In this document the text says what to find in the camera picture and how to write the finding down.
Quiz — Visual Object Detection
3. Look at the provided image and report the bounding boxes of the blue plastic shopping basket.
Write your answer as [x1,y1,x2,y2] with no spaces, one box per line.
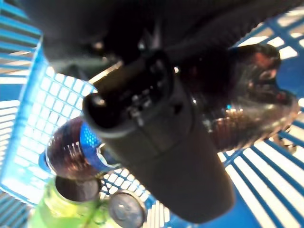
[0,0,304,228]

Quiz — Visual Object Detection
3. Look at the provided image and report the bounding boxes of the green drink bottle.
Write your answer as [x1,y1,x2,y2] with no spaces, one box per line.
[28,175,110,228]

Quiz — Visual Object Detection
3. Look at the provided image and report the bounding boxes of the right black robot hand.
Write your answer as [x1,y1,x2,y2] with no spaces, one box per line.
[21,0,297,224]

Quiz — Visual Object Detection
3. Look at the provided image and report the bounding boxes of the green drink can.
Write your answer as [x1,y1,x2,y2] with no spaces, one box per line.
[108,190,147,228]

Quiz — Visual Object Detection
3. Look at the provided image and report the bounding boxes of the large cola bottle blue cap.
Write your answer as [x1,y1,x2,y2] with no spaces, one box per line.
[45,44,300,182]

